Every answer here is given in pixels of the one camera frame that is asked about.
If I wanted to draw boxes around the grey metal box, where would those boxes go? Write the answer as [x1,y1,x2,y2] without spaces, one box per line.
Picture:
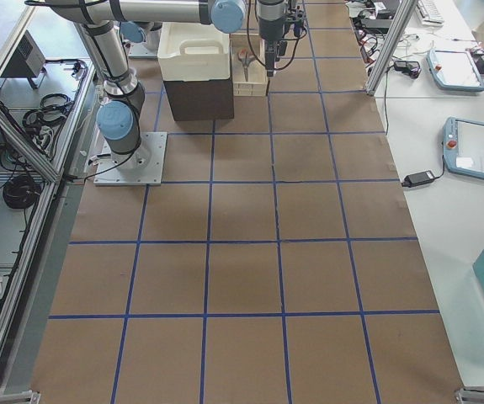
[1,30,46,89]

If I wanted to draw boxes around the white plastic tray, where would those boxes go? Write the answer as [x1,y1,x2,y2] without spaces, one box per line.
[157,23,231,82]

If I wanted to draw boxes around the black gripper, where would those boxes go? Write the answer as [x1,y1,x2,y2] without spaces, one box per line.
[263,39,287,77]

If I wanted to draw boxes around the blue teach pendant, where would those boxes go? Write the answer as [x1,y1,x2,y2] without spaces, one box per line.
[443,117,484,180]
[426,49,484,93]

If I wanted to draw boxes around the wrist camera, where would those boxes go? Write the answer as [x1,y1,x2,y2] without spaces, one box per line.
[284,6,306,39]

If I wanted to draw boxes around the small black power adapter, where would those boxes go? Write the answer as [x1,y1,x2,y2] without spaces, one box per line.
[402,170,436,188]

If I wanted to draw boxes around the black braided cable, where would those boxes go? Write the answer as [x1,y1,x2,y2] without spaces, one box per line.
[245,0,306,72]

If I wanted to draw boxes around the wooden drawer white handle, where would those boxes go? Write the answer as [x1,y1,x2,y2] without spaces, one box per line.
[230,33,269,97]

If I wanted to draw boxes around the grey orange scissors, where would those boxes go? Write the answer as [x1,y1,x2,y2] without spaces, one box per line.
[237,48,256,82]

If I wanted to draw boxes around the aluminium frame post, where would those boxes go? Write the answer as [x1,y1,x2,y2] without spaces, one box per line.
[365,0,418,96]

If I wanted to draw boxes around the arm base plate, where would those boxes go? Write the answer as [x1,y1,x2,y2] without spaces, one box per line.
[93,132,168,186]

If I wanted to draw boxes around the lower blue teach pendant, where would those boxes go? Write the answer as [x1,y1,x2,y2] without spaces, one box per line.
[443,117,484,180]

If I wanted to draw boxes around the upper blue teach pendant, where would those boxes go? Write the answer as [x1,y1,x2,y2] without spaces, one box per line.
[426,49,484,93]

